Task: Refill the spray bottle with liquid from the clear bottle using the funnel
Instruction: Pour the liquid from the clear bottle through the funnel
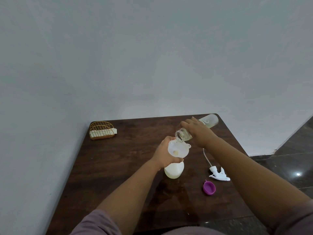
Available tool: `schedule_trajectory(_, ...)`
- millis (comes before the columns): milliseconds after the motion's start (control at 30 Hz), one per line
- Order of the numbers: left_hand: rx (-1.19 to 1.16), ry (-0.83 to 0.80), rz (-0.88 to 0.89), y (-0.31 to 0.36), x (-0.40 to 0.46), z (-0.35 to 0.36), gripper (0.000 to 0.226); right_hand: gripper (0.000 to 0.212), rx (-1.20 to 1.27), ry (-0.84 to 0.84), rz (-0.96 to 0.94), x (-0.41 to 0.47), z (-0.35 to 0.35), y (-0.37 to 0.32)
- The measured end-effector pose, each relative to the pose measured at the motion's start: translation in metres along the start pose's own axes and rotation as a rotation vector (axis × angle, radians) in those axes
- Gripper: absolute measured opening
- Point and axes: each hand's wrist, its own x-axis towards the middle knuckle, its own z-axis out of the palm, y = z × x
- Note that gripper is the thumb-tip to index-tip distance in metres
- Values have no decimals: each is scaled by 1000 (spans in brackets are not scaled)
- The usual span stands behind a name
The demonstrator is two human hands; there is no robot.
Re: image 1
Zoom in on person's right hand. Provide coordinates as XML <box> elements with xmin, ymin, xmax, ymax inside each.
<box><xmin>180</xmin><ymin>117</ymin><xmax>219</xmax><ymax>149</ymax></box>

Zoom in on person's left hand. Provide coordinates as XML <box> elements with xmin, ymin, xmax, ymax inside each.
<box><xmin>151</xmin><ymin>135</ymin><xmax>184</xmax><ymax>169</ymax></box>

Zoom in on white plastic funnel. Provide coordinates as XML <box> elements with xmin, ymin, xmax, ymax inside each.
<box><xmin>168</xmin><ymin>139</ymin><xmax>192</xmax><ymax>158</ymax></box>

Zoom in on clear plastic bottle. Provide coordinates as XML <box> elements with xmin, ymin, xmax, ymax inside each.
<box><xmin>175</xmin><ymin>114</ymin><xmax>219</xmax><ymax>143</ymax></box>

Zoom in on white plastic spray bottle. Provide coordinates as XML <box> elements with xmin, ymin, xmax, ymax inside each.
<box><xmin>164</xmin><ymin>161</ymin><xmax>185</xmax><ymax>179</ymax></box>

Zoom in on white spray trigger with tube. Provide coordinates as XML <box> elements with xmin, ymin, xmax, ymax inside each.
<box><xmin>202</xmin><ymin>148</ymin><xmax>231</xmax><ymax>182</ymax></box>

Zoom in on purple bottle cap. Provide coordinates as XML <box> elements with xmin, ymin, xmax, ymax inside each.
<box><xmin>203</xmin><ymin>180</ymin><xmax>216</xmax><ymax>196</ymax></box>

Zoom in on person's right forearm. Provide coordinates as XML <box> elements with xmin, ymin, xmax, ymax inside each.
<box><xmin>208</xmin><ymin>138</ymin><xmax>311</xmax><ymax>230</ymax></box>

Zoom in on person's left forearm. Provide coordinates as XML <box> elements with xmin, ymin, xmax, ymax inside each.
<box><xmin>97</xmin><ymin>159</ymin><xmax>163</xmax><ymax>235</ymax></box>

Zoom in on person's mauve shirt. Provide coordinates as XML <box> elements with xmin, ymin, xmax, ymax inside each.
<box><xmin>69</xmin><ymin>200</ymin><xmax>313</xmax><ymax>235</ymax></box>

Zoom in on white folded napkins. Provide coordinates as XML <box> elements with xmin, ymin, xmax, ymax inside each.
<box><xmin>90</xmin><ymin>128</ymin><xmax>117</xmax><ymax>138</ymax></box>

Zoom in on gold wire napkin holder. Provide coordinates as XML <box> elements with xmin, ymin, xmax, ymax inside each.
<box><xmin>89</xmin><ymin>121</ymin><xmax>117</xmax><ymax>141</ymax></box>

